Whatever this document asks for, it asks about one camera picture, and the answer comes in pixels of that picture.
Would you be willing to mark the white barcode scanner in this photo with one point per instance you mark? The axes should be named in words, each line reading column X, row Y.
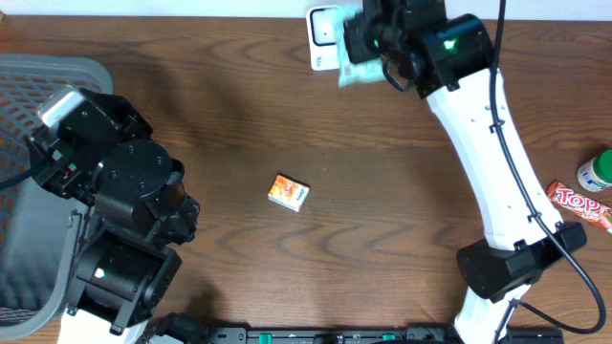
column 321, row 29

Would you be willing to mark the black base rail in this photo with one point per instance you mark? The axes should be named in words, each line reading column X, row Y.
column 180, row 328

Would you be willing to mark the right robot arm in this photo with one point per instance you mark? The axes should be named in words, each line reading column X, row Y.
column 448, row 61

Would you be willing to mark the orange small box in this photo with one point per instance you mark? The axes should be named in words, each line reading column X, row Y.
column 288, row 193

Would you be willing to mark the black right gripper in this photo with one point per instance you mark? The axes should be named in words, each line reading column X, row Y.
column 360, row 49

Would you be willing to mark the grey plastic mesh basket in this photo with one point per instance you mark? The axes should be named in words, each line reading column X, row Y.
column 39, row 230

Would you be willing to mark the green white wipes packet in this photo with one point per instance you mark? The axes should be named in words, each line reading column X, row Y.
column 350, row 73

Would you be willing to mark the green lid jar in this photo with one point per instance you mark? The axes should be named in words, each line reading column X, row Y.
column 595, row 174

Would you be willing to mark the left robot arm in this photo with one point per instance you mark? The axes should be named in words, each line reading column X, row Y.
column 98, row 149

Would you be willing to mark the red chocolate bar wrapper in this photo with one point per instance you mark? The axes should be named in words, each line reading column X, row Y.
column 591, row 211

